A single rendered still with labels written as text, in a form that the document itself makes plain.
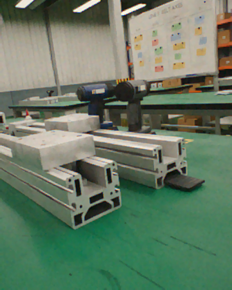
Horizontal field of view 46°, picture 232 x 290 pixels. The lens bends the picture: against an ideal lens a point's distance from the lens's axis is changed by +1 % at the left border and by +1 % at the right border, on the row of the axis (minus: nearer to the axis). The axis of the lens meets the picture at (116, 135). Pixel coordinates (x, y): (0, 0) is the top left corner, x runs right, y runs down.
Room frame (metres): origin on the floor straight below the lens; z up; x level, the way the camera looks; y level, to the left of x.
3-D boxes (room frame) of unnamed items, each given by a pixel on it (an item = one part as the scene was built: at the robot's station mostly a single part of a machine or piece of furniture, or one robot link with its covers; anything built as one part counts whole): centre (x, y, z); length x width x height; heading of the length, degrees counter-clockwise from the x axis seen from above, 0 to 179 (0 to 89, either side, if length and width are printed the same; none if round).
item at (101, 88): (1.08, 0.03, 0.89); 0.20 x 0.08 x 0.22; 115
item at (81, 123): (0.85, 0.14, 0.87); 0.16 x 0.11 x 0.07; 37
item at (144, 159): (0.85, 0.14, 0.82); 0.80 x 0.10 x 0.09; 37
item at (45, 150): (0.54, 0.14, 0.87); 0.16 x 0.11 x 0.07; 37
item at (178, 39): (3.98, -0.89, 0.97); 1.50 x 0.50 x 1.95; 37
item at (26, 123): (1.20, 0.42, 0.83); 0.12 x 0.09 x 0.10; 127
